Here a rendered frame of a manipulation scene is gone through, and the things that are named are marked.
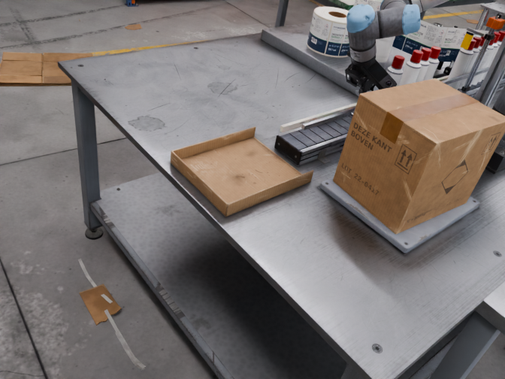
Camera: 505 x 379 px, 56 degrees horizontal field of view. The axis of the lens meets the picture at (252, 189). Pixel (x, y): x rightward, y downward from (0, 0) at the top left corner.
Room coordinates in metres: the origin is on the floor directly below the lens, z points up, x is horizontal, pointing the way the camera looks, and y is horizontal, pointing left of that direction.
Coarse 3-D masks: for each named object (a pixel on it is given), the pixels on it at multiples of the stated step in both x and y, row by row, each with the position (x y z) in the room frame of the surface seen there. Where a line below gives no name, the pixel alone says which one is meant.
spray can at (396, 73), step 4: (396, 56) 1.50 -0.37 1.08; (400, 56) 1.50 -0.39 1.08; (396, 60) 1.49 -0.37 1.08; (400, 60) 1.48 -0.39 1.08; (392, 64) 1.50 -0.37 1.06; (396, 64) 1.48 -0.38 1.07; (400, 64) 1.48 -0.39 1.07; (388, 68) 1.50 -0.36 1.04; (392, 68) 1.49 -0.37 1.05; (396, 68) 1.48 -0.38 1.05; (400, 68) 1.49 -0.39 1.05; (388, 72) 1.49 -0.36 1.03; (392, 72) 1.48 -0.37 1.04; (396, 72) 1.48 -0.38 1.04; (400, 72) 1.48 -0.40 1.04; (392, 76) 1.48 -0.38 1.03; (396, 76) 1.47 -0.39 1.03; (400, 76) 1.48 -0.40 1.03; (396, 80) 1.48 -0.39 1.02; (400, 80) 1.49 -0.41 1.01
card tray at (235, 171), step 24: (192, 144) 1.11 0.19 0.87; (216, 144) 1.17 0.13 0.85; (240, 144) 1.21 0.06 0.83; (264, 144) 1.24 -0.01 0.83; (192, 168) 1.05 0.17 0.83; (216, 168) 1.07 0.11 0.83; (240, 168) 1.09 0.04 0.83; (264, 168) 1.11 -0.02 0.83; (288, 168) 1.13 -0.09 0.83; (216, 192) 0.97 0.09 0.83; (240, 192) 0.98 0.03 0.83; (264, 192) 0.96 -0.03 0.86
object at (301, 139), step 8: (472, 88) 1.89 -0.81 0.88; (336, 120) 1.39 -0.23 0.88; (344, 120) 1.40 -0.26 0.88; (312, 128) 1.31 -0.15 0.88; (320, 128) 1.32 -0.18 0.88; (328, 128) 1.33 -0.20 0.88; (336, 128) 1.34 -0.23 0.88; (344, 128) 1.35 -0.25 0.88; (280, 136) 1.23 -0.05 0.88; (288, 136) 1.23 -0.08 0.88; (296, 136) 1.24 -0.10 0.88; (304, 136) 1.25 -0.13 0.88; (312, 136) 1.26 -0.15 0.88; (320, 136) 1.27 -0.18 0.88; (328, 136) 1.28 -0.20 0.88; (336, 136) 1.29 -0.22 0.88; (296, 144) 1.20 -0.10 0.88; (304, 144) 1.21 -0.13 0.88; (312, 144) 1.21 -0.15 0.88
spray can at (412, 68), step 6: (414, 54) 1.57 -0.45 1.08; (420, 54) 1.57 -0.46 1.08; (414, 60) 1.57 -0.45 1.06; (420, 60) 1.58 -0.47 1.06; (408, 66) 1.57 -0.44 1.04; (414, 66) 1.56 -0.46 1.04; (420, 66) 1.57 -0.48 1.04; (408, 72) 1.56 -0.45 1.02; (414, 72) 1.56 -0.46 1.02; (402, 78) 1.57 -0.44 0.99; (408, 78) 1.56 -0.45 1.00; (414, 78) 1.56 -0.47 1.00; (402, 84) 1.57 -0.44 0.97
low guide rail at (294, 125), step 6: (438, 78) 1.83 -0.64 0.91; (444, 78) 1.85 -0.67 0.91; (342, 108) 1.41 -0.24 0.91; (348, 108) 1.43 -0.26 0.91; (318, 114) 1.34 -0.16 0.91; (324, 114) 1.35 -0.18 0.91; (330, 114) 1.37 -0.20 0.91; (300, 120) 1.28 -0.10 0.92; (306, 120) 1.29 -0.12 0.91; (312, 120) 1.31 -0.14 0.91; (282, 126) 1.23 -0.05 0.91; (288, 126) 1.24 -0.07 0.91; (294, 126) 1.25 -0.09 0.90; (300, 126) 1.27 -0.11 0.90
